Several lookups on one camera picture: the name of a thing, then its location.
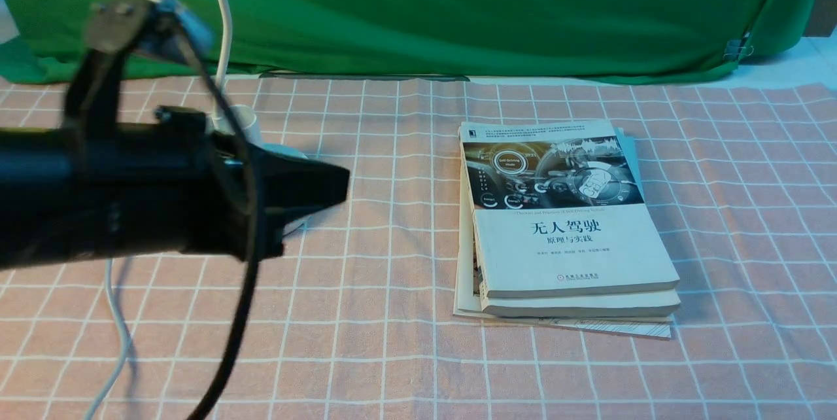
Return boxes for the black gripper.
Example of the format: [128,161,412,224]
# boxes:
[209,145,352,262]

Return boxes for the white desk lamp with sockets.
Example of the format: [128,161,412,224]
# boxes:
[167,0,309,237]

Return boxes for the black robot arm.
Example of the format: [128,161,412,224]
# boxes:
[1,106,251,270]

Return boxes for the middle white book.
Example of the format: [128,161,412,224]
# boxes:
[467,127,682,318]

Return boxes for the green backdrop cloth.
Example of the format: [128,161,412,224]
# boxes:
[2,0,814,85]

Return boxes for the top book self-driving cover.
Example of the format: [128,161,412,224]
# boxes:
[460,120,681,299]

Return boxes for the metal binder clip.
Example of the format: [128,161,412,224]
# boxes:
[723,31,754,64]

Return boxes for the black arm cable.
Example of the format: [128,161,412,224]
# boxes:
[171,21,262,420]

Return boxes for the white lamp power cable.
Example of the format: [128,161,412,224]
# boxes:
[82,258,130,420]

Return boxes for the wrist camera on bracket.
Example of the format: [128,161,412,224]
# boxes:
[60,0,213,141]

